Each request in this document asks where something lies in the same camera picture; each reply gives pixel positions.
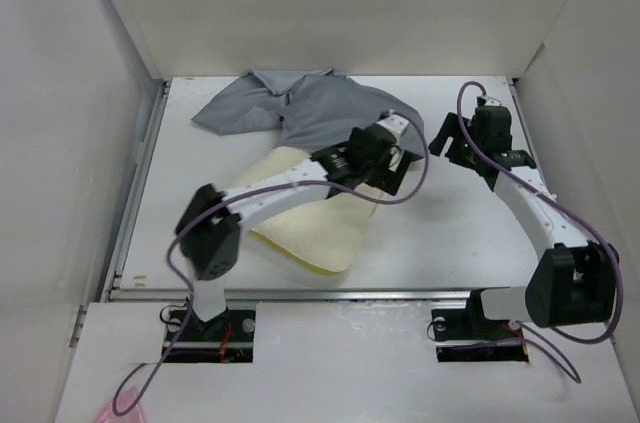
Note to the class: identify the grey pillowcase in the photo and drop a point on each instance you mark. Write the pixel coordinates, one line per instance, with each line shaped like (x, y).
(311, 109)

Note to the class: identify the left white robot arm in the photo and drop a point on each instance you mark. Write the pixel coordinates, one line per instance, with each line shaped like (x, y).
(209, 233)

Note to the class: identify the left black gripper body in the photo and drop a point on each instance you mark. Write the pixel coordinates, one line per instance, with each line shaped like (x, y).
(372, 171)

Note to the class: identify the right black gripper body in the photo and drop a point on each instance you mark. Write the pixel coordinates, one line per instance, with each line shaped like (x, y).
(475, 141)

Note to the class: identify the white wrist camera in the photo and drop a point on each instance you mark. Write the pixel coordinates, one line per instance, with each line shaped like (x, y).
(395, 124)
(484, 100)

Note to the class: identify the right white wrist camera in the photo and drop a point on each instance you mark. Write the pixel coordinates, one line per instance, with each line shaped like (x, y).
(484, 100)

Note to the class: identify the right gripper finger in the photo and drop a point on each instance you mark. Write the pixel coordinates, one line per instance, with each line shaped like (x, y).
(458, 153)
(450, 132)

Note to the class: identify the aluminium front rail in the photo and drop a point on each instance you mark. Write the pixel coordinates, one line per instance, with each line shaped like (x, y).
(294, 295)

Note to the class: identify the cream yellow pillow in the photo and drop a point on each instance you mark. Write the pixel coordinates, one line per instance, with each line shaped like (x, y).
(324, 236)

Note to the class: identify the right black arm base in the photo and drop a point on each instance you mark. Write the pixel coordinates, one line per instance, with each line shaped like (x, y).
(463, 334)

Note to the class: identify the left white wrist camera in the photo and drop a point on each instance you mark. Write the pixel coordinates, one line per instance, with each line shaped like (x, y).
(395, 124)

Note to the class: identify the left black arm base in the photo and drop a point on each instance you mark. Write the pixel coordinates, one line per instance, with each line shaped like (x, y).
(227, 339)

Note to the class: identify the pink plastic bag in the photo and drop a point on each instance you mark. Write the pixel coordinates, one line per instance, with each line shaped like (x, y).
(123, 401)

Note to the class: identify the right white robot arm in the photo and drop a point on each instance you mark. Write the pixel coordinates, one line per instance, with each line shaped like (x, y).
(573, 282)

